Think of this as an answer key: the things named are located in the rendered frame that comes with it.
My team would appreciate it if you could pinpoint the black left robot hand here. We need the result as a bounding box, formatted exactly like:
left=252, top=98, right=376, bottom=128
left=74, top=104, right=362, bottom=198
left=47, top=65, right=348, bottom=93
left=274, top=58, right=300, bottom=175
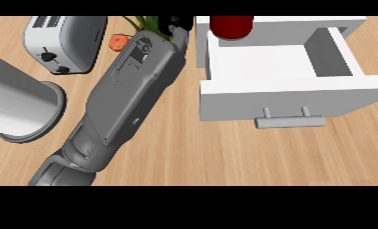
left=158, top=15, right=195, bottom=37

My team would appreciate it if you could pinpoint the white open drawer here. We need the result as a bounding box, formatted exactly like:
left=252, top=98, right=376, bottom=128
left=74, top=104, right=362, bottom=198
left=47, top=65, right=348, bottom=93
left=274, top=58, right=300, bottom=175
left=198, top=26, right=378, bottom=123

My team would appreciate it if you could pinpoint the orange flower with green leaves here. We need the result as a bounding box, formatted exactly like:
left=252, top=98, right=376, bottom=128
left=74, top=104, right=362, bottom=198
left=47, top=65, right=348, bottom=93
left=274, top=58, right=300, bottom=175
left=108, top=15, right=174, bottom=53

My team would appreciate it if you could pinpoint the white cabinet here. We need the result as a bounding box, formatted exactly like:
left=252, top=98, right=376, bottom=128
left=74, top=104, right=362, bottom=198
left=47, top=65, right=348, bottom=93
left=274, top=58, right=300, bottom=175
left=195, top=15, right=368, bottom=70

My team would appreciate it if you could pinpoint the silver toaster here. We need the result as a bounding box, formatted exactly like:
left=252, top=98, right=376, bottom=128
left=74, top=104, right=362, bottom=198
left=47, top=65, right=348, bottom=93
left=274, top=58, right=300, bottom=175
left=22, top=15, right=109, bottom=76

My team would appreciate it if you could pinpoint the grey metal pot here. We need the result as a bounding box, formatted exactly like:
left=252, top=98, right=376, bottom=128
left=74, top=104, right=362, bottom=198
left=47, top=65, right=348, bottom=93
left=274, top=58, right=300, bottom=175
left=0, top=58, right=68, bottom=144

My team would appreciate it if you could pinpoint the grey drawer handle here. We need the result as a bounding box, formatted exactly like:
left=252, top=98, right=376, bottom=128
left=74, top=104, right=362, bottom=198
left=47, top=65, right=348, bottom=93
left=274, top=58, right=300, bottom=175
left=254, top=106, right=328, bottom=130

